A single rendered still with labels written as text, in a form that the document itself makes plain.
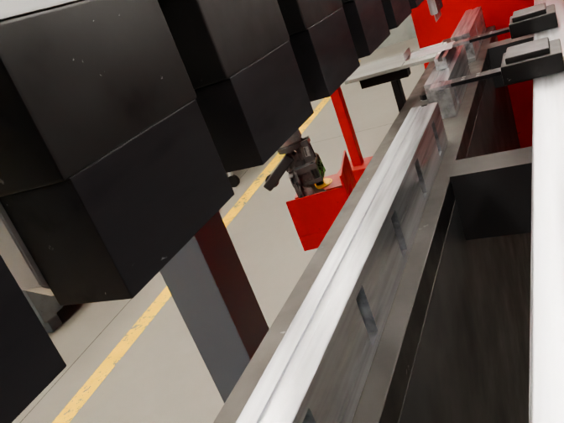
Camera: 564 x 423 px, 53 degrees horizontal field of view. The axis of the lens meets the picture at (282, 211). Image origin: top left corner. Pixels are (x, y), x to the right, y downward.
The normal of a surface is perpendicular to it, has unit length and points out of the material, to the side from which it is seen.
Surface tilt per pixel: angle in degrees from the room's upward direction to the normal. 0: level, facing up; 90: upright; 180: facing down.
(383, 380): 0
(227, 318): 90
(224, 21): 90
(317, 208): 90
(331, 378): 90
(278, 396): 0
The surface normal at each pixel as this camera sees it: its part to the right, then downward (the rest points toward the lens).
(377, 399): -0.33, -0.88
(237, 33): 0.87, -0.14
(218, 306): -0.30, 0.45
